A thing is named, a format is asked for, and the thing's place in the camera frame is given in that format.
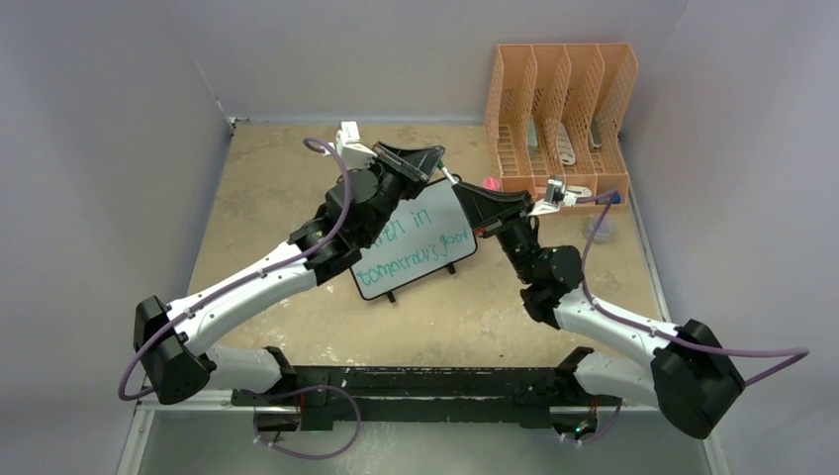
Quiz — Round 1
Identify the pink cartoon bottle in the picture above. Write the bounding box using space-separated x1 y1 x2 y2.
483 177 499 191

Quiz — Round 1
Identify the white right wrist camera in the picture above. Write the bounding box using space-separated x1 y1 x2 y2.
528 178 579 217

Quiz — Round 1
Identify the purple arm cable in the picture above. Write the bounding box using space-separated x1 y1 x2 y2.
118 136 355 402
576 190 810 388

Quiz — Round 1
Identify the white whiteboard black frame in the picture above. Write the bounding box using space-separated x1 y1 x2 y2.
350 178 477 302

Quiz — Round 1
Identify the grey tool in organizer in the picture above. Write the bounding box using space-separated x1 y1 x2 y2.
588 118 603 151

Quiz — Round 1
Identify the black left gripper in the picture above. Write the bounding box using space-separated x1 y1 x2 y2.
362 146 449 248

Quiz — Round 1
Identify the white long tool in organizer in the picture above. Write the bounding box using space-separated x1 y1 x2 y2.
556 122 577 166

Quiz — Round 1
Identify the clear small plastic jar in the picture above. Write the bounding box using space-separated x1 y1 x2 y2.
583 217 614 244

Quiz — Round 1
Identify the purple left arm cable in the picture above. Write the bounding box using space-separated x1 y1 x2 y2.
118 136 355 402

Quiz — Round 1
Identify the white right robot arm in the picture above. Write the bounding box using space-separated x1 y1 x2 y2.
452 180 746 439

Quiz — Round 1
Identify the white stapler in organizer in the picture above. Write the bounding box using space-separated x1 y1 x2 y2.
566 185 594 201

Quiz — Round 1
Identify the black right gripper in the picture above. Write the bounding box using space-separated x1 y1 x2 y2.
452 181 539 284

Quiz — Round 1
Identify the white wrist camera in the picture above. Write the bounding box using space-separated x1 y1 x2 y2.
334 121 375 170
528 178 579 217

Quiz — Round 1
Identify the peach plastic file organizer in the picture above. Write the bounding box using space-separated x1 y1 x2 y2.
484 43 639 210

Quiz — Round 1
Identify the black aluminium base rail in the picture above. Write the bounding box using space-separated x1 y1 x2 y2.
221 347 619 430

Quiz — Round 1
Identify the white green whiteboard marker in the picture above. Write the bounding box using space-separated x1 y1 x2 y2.
439 166 459 185

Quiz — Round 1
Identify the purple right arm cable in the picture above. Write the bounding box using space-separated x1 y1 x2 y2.
576 190 810 388

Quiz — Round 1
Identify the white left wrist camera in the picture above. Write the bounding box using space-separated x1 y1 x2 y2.
334 121 375 170

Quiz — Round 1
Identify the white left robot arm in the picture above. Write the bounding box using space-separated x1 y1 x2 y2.
118 138 445 405

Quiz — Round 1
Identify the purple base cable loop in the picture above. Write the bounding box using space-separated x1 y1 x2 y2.
251 384 363 461

